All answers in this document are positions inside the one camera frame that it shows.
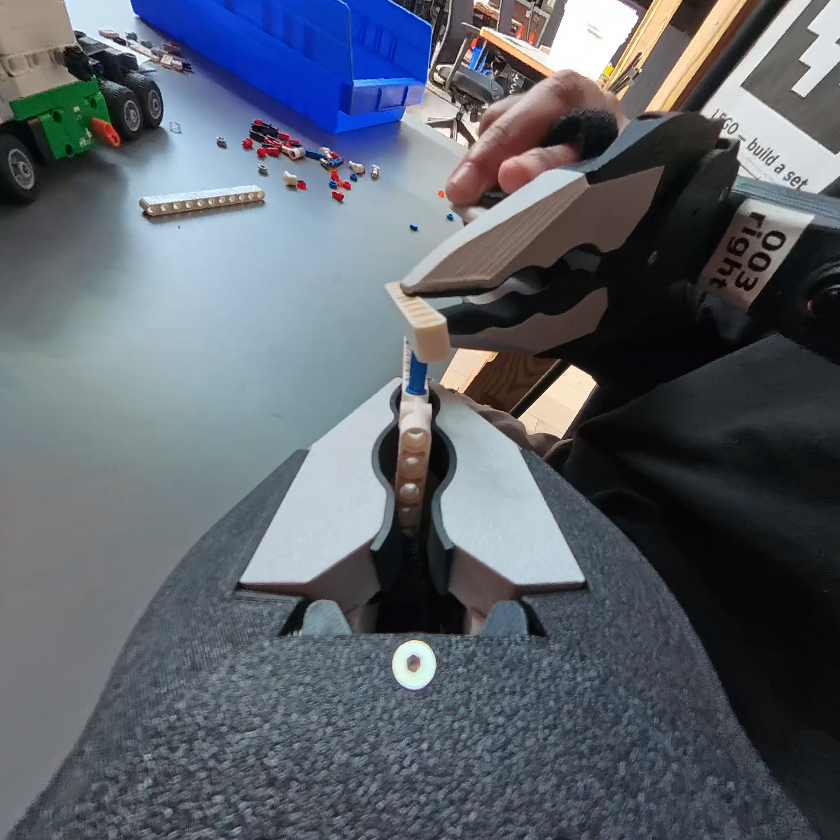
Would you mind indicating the person's black jacket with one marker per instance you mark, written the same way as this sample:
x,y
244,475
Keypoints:
x,y
722,525

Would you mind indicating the row of small lego parts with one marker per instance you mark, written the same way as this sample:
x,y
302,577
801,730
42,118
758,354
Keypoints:
x,y
144,49

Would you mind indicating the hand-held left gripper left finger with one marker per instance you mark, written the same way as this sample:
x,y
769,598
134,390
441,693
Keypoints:
x,y
321,518

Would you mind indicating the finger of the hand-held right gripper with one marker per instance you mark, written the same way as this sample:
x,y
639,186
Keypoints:
x,y
544,325
525,229

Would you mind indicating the short tan lego beam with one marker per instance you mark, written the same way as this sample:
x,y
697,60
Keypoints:
x,y
420,328

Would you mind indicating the pile of small lego pieces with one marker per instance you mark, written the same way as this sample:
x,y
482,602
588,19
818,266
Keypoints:
x,y
293,153

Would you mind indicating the blue plastic bin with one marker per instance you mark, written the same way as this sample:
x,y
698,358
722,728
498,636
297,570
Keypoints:
x,y
295,65

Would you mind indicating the black office chair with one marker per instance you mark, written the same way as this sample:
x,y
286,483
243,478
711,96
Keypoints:
x,y
469,88

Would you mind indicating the green and tan lego truck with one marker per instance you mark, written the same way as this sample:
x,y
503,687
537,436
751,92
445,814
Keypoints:
x,y
52,111

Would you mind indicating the wooden desk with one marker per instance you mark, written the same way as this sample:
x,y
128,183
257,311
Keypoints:
x,y
518,49

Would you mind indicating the person's right hand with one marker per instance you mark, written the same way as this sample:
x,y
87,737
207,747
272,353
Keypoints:
x,y
518,131

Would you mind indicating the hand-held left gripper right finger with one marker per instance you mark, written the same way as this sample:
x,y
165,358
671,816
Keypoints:
x,y
512,518

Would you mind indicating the long tan lego beam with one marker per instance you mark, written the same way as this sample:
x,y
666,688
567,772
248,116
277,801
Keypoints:
x,y
197,201

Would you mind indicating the white and black sign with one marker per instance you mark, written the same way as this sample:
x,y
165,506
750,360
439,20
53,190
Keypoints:
x,y
774,124

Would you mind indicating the person's dark grey trousers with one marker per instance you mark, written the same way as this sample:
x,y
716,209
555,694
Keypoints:
x,y
505,423

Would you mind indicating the wooden post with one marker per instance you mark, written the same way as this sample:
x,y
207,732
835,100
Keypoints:
x,y
695,46

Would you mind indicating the black pole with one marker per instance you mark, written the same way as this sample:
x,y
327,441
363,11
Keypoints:
x,y
735,56

